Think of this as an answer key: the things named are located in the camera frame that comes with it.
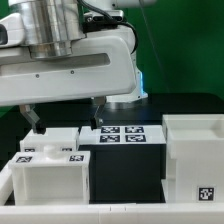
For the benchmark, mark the white drawer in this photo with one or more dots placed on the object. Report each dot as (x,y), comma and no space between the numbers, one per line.
(63,139)
(51,178)

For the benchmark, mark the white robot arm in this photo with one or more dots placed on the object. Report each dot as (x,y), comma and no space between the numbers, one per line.
(58,50)

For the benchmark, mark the white fence rail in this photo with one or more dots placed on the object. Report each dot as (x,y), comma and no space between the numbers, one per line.
(115,214)
(6,185)

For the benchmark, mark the white front fence rail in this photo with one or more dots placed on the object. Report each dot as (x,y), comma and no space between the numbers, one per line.
(115,214)

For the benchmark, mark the white left fence rail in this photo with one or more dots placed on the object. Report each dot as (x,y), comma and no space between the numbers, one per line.
(6,185)

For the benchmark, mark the white marker sheet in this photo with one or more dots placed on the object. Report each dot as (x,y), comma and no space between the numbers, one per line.
(123,135)

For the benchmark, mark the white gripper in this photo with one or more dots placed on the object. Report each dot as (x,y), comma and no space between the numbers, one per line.
(101,64)

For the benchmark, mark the white drawer cabinet box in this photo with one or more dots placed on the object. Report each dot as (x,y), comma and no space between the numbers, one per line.
(194,158)

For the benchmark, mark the background camera on stand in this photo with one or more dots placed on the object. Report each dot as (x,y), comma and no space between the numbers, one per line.
(96,18)

